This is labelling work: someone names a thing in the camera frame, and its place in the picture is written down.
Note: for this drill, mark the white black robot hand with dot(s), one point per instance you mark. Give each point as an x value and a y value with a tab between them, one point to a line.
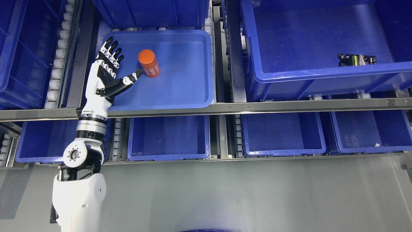
103	85

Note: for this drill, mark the orange cylindrical capacitor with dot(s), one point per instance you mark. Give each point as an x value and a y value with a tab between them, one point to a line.
149	63

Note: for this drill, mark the white roller track left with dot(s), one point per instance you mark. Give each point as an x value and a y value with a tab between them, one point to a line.
59	73

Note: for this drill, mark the blue bin top centre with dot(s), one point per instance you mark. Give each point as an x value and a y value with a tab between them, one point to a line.
153	13

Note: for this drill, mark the shallow blue tray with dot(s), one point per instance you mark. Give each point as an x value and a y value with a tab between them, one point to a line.
186	72

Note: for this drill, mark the lower blue bin left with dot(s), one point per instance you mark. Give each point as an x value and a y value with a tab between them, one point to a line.
70	142

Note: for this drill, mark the blue bin far left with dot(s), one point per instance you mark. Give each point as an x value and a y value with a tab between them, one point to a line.
29	31

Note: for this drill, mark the lower blue bin right centre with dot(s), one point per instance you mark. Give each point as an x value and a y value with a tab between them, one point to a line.
282	134

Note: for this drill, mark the large blue bin right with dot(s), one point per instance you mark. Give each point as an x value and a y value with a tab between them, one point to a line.
293	47

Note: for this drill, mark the small green black circuit module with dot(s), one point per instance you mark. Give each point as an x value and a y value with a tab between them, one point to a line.
356	60

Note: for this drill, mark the lower blue bin far right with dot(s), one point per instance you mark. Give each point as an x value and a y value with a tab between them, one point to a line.
380	131

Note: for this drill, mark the metal shelf front rail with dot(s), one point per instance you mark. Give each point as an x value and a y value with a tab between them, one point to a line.
224	109

